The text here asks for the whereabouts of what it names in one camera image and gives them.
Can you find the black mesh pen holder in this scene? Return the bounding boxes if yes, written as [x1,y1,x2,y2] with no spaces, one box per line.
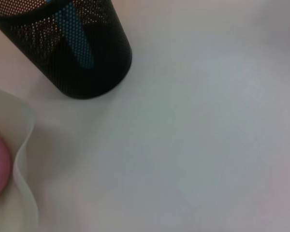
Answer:
[0,0,132,100]

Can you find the translucent green fruit plate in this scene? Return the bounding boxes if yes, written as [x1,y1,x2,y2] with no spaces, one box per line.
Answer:
[0,87,39,232]

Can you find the blue scissors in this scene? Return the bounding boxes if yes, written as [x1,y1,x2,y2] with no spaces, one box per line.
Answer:
[45,0,96,70]

